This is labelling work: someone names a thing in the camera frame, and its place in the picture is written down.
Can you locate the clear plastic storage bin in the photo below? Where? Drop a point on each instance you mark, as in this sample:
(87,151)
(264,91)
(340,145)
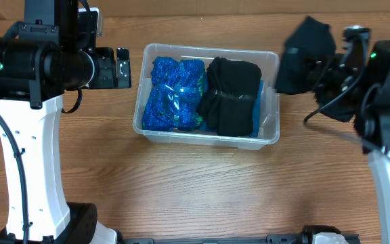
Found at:
(269,121)

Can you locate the sparkly blue fabric bundle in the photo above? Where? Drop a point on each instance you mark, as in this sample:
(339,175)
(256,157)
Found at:
(177,88)

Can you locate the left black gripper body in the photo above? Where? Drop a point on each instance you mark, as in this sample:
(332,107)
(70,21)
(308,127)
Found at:
(122,68)

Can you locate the blue denim jeans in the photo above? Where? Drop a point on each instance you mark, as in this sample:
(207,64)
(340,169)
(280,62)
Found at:
(255,115)

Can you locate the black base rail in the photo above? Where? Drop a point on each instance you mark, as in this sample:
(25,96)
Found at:
(269,239)

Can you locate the large black taped garment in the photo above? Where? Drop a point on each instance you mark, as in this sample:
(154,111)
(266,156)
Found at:
(227,105)

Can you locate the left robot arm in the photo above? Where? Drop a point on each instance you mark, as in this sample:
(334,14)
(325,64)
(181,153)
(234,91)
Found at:
(51,51)

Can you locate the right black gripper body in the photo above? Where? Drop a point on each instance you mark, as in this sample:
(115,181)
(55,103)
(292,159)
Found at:
(338,77)

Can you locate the small black garment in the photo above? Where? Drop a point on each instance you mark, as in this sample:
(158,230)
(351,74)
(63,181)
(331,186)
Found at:
(311,42)

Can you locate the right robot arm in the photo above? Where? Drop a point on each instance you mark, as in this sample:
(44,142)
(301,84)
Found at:
(356,87)

